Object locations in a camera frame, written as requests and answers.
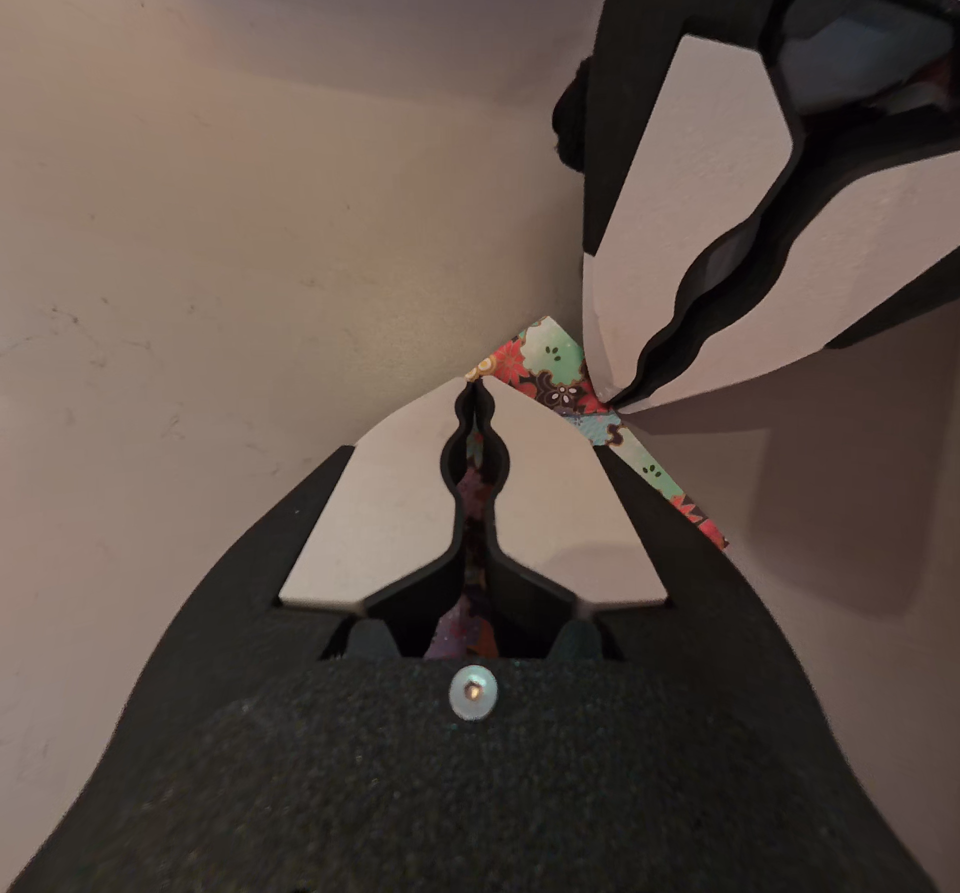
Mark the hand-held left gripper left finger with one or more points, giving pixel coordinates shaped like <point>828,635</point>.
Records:
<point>375,525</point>

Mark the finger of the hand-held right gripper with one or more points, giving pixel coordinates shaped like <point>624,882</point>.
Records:
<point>690,180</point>
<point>862,263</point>

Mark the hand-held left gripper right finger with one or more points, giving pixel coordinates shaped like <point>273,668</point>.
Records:
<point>570,525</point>

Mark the floral origami paper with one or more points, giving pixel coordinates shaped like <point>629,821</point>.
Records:
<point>555,360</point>

